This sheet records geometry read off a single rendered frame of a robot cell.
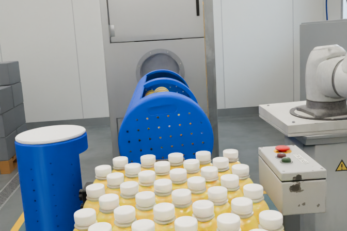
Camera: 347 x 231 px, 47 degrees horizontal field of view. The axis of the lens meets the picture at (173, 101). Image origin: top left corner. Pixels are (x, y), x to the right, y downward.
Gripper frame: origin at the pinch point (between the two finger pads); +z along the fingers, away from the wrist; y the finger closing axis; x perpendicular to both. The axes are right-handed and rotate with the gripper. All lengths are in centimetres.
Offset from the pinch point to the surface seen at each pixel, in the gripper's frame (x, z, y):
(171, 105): 10.9, 35.3, -27.8
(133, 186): 16, 42, -65
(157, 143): 15, 46, -30
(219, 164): -2, 43, -51
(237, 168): -6, 41, -56
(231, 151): -6, 43, -43
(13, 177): 197, 197, 234
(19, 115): 218, 153, 310
